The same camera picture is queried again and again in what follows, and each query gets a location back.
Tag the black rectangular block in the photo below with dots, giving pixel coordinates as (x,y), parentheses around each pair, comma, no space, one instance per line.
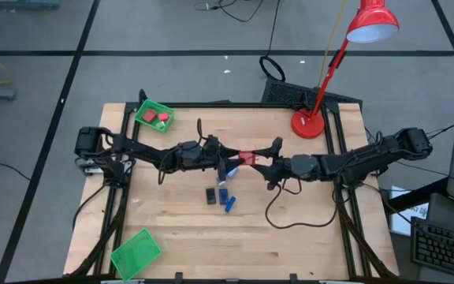
(210,196)

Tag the black frame clamp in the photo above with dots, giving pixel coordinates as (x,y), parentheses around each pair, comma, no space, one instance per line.
(293,278)
(178,277)

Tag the black desk bar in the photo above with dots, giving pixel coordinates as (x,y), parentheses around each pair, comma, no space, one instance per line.
(416,197)

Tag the green plastic mesh basket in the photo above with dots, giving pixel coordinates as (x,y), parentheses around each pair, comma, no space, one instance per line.
(142,107)
(134,254)

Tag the blue plastic clip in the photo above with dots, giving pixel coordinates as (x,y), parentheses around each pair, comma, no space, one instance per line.
(231,204)

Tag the white paper sheet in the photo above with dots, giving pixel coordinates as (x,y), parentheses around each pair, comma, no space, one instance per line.
(406,221)

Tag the red dual-port wall charger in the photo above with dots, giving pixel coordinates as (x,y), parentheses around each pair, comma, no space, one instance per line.
(246,158)
(149,116)

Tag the blue rectangular block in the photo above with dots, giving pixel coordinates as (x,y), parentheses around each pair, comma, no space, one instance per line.
(223,196)

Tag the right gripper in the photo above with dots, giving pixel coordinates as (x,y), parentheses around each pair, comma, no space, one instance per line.
(298,167)

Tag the black aluminium table frame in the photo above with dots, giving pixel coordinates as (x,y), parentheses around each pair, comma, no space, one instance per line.
(231,105)

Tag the black computer keyboard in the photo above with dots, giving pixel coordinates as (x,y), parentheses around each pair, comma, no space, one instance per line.
(443,248)

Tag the small red cube charger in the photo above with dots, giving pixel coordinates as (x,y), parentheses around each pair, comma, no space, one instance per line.
(164,117)

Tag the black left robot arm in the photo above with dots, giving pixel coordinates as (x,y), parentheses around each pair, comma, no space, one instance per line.
(144,148)

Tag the green cube charger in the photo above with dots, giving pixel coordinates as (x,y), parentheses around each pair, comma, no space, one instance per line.
(160,125)

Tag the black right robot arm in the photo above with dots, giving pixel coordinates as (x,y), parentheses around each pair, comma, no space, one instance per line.
(369,155)

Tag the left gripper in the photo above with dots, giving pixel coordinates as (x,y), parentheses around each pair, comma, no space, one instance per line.
(197,155)

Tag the light blue wall charger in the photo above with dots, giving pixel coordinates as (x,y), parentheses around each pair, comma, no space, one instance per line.
(233,172)

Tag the red desk lamp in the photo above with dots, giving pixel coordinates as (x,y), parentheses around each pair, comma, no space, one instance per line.
(307,125)

